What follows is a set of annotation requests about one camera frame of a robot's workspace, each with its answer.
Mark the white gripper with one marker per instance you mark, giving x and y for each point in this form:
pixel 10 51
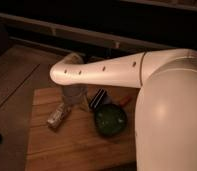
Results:
pixel 73 94

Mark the long white wall rail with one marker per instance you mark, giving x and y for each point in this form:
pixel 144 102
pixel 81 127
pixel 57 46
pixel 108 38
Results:
pixel 79 35

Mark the dark green bowl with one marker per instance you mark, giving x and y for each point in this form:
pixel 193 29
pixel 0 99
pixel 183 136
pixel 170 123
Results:
pixel 110 119

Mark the small clear plastic bottle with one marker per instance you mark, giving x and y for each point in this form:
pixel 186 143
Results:
pixel 56 117

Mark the wooden board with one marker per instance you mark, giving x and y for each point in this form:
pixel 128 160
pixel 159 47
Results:
pixel 76 145

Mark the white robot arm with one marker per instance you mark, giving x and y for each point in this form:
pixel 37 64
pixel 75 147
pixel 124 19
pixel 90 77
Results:
pixel 166 107

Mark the black striped box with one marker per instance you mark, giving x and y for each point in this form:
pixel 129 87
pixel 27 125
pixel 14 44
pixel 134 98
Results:
pixel 97 98

